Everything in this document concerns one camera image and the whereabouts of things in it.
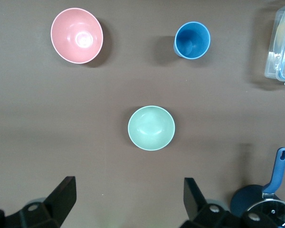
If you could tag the green bowl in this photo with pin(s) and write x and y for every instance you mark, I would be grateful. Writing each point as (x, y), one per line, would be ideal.
(151, 128)

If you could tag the pink bowl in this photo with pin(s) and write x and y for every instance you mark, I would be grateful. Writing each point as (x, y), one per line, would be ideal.
(76, 35)

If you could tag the clear plastic container blue lid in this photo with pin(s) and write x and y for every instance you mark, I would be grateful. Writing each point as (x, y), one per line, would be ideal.
(275, 61)

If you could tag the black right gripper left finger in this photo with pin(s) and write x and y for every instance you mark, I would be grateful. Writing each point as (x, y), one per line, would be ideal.
(54, 209)

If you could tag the brown table cover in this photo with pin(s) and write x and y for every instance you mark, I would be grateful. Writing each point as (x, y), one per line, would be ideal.
(61, 118)

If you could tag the blue cup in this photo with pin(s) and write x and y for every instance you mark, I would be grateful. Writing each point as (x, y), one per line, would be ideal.
(192, 40)

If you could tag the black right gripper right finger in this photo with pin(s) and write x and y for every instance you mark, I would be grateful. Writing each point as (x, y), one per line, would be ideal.
(199, 211)

